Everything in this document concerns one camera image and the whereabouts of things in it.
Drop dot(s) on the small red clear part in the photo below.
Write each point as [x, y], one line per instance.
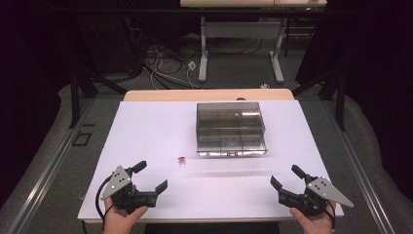
[181, 159]

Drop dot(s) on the small white plug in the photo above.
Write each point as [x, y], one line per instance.
[265, 85]

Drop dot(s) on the white-legged desk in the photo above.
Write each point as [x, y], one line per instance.
[240, 30]

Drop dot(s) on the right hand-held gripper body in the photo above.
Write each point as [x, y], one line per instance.
[321, 190]

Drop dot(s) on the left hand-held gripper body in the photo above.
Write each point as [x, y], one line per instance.
[117, 183]

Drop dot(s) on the black curtain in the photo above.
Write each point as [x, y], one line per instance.
[376, 81]
[29, 97]

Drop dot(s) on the black metal stand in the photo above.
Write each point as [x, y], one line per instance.
[75, 97]
[339, 97]

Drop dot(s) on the aluminium floor rail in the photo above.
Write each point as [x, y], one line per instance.
[42, 175]
[363, 175]

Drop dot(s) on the person's left hand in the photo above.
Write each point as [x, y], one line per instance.
[118, 221]

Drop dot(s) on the white power adapter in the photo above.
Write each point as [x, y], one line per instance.
[192, 65]

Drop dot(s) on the white table mat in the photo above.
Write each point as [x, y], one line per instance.
[211, 188]

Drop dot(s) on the clear plastic compartment box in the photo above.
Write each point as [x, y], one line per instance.
[229, 128]

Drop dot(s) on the person's right hand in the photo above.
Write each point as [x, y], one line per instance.
[316, 224]

